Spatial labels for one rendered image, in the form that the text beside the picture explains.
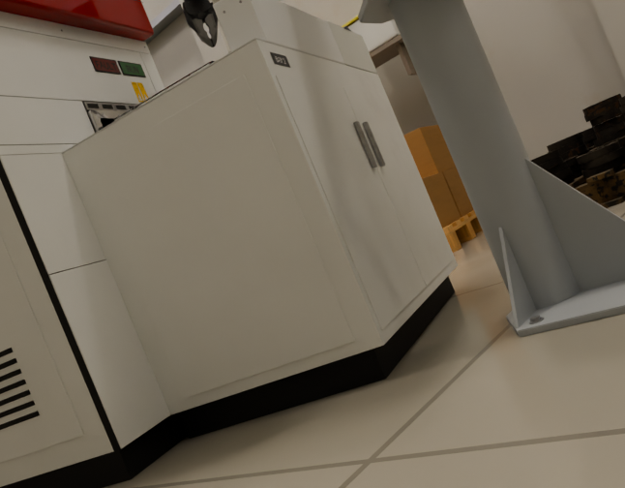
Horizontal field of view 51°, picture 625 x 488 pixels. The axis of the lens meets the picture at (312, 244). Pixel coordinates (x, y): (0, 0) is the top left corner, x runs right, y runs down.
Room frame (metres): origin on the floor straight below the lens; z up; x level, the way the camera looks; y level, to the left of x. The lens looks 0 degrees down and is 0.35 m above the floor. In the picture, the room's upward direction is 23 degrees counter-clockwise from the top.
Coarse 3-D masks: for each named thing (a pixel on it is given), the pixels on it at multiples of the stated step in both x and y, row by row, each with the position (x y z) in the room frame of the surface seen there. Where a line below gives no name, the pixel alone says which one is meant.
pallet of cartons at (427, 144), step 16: (432, 128) 4.28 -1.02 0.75; (416, 144) 4.12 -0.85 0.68; (432, 144) 4.17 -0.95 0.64; (416, 160) 4.14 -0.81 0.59; (432, 160) 4.09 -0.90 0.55; (448, 160) 4.31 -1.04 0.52; (432, 176) 3.91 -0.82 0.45; (448, 176) 4.15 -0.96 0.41; (432, 192) 3.82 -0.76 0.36; (448, 192) 4.05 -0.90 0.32; (464, 192) 4.36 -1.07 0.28; (448, 208) 3.94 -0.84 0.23; (464, 208) 4.21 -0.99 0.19; (448, 224) 3.85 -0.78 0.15; (464, 224) 4.00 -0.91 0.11; (448, 240) 3.72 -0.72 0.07; (464, 240) 4.05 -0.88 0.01
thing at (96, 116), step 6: (90, 114) 1.85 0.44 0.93; (96, 114) 1.87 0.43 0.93; (102, 114) 1.89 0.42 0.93; (108, 114) 1.92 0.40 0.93; (114, 114) 1.94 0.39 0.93; (120, 114) 1.97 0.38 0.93; (90, 120) 1.86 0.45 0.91; (96, 120) 1.86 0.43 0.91; (102, 120) 1.91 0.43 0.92; (108, 120) 1.93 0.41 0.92; (96, 126) 1.85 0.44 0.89; (102, 126) 1.87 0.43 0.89; (96, 132) 1.85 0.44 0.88
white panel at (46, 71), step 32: (0, 32) 1.67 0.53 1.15; (32, 32) 1.78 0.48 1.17; (64, 32) 1.90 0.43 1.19; (96, 32) 2.03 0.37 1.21; (0, 64) 1.63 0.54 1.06; (32, 64) 1.73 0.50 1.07; (64, 64) 1.84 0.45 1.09; (0, 96) 1.59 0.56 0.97; (32, 96) 1.69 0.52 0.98; (64, 96) 1.79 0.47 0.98; (96, 96) 1.92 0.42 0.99; (128, 96) 2.06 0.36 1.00; (0, 128) 1.55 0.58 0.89; (32, 128) 1.65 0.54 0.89; (64, 128) 1.75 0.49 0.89
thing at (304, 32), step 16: (224, 0) 1.53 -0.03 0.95; (240, 0) 1.51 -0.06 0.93; (256, 0) 1.54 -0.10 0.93; (272, 0) 1.64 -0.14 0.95; (224, 16) 1.54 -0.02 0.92; (240, 16) 1.52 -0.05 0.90; (256, 16) 1.51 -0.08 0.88; (272, 16) 1.59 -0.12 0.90; (288, 16) 1.70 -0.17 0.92; (304, 16) 1.82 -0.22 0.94; (224, 32) 1.54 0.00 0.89; (240, 32) 1.53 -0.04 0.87; (256, 32) 1.51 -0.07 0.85; (272, 32) 1.56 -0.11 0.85; (288, 32) 1.66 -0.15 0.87; (304, 32) 1.77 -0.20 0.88; (320, 32) 1.90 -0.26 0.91; (304, 48) 1.72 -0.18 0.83; (320, 48) 1.84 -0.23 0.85; (336, 48) 1.98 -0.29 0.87
